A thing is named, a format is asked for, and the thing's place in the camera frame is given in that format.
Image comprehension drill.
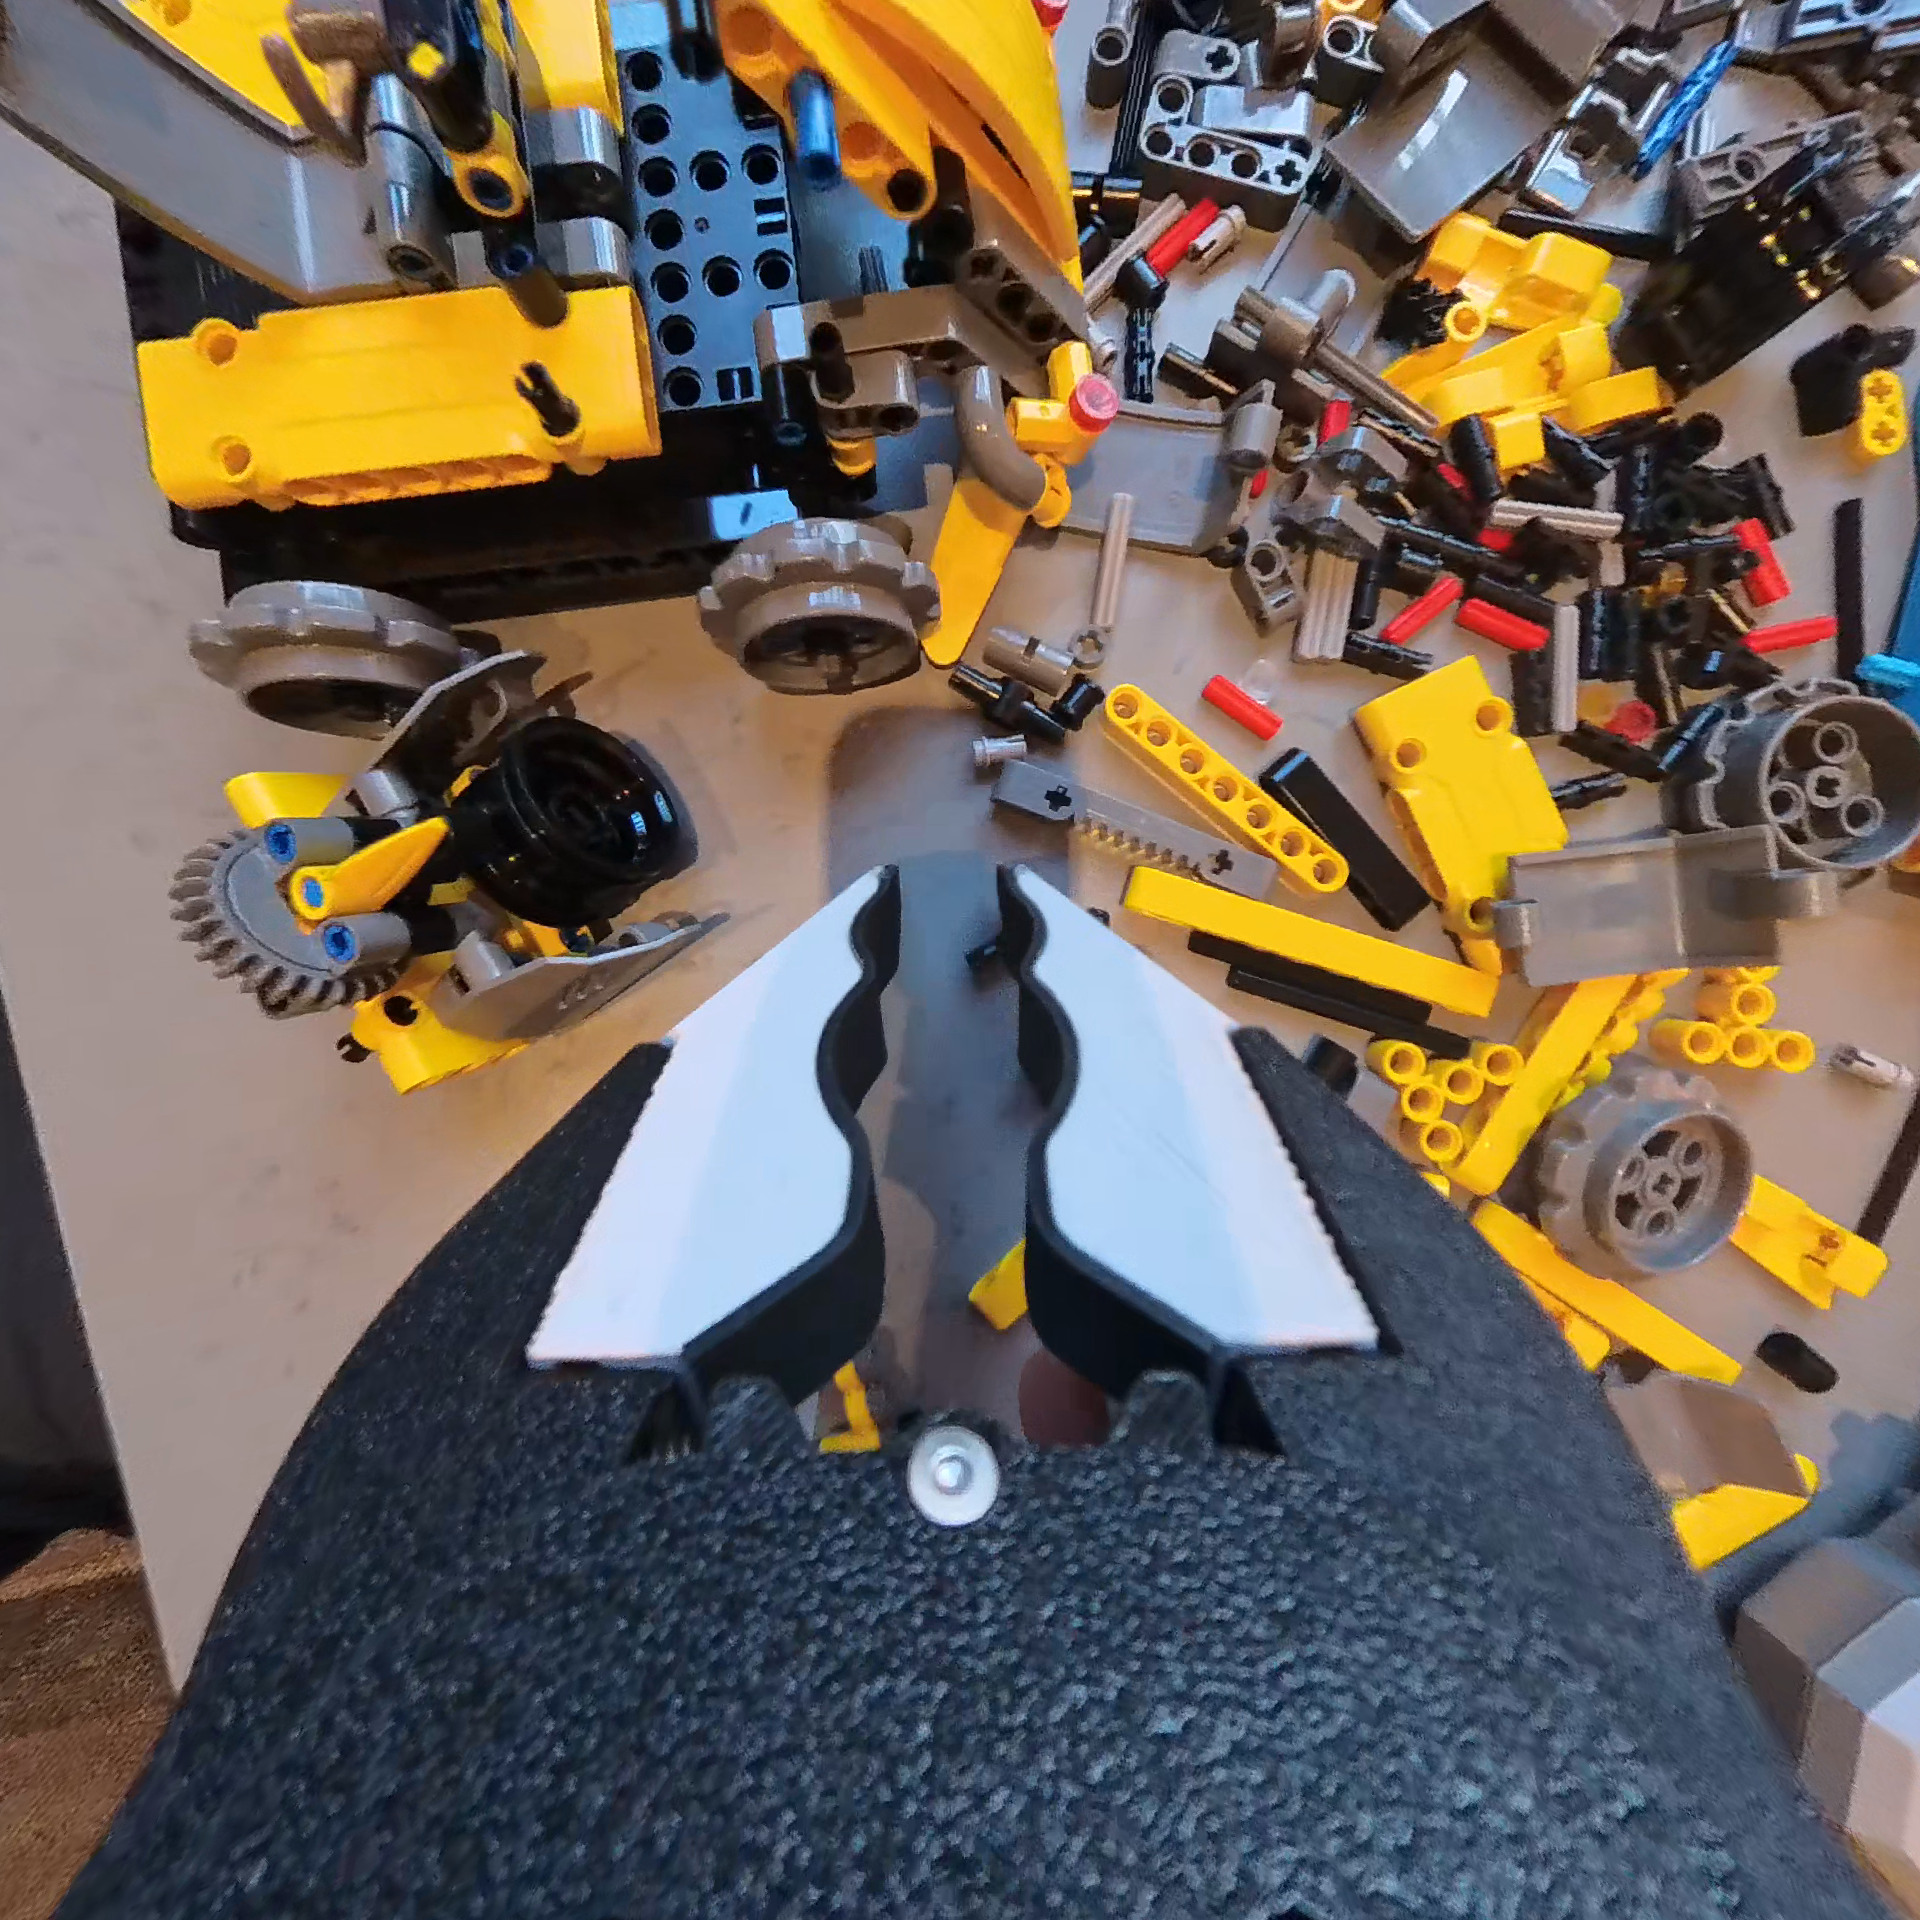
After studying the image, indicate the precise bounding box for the grey toy battery box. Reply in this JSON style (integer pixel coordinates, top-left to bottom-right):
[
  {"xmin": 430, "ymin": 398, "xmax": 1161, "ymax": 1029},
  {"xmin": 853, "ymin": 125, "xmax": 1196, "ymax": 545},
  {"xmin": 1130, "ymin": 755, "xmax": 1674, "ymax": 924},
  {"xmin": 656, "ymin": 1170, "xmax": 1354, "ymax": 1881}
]
[{"xmin": 1712, "ymin": 1501, "xmax": 1920, "ymax": 1862}]

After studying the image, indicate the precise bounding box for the grey desk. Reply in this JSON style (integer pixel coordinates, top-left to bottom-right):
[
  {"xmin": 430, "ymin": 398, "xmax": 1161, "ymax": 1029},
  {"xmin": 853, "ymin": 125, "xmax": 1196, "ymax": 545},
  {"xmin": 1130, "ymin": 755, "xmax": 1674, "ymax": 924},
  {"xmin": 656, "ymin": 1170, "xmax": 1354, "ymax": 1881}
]
[{"xmin": 0, "ymin": 122, "xmax": 1920, "ymax": 1683}]

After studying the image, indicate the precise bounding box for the yellow grey wheel assembly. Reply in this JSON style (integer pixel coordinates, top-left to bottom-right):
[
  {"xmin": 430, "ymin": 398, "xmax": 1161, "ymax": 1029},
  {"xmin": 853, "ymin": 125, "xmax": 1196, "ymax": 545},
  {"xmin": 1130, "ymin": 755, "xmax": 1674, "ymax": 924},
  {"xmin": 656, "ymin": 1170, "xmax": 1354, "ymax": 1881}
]
[{"xmin": 172, "ymin": 656, "xmax": 732, "ymax": 1098}]

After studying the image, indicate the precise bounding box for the yellow black toy vehicle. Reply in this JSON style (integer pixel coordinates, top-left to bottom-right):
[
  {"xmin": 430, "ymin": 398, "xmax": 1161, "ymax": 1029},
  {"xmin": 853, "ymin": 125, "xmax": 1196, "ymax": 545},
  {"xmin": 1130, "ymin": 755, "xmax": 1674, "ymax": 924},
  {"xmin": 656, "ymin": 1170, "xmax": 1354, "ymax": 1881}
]
[{"xmin": 0, "ymin": 0, "xmax": 1128, "ymax": 737}]

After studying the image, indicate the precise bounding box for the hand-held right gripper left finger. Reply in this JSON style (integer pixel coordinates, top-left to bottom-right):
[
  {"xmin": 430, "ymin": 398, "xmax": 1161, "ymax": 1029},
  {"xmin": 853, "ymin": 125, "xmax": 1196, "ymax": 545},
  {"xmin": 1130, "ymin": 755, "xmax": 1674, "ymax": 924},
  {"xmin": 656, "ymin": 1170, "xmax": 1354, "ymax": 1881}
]
[{"xmin": 529, "ymin": 864, "xmax": 902, "ymax": 1427}]

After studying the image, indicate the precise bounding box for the pile of toy parts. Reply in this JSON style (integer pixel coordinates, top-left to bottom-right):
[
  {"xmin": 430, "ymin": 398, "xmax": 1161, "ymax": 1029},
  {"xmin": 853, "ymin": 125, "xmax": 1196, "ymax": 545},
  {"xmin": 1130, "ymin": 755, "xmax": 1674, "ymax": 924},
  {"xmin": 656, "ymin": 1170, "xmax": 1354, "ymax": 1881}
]
[{"xmin": 960, "ymin": 0, "xmax": 1920, "ymax": 1578}]

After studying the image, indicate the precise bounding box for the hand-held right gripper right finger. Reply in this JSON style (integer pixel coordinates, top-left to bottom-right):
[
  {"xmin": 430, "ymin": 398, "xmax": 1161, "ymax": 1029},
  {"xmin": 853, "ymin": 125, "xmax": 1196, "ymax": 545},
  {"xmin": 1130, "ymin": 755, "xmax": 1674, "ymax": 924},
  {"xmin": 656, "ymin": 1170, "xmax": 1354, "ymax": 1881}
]
[{"xmin": 1006, "ymin": 864, "xmax": 1384, "ymax": 1427}]

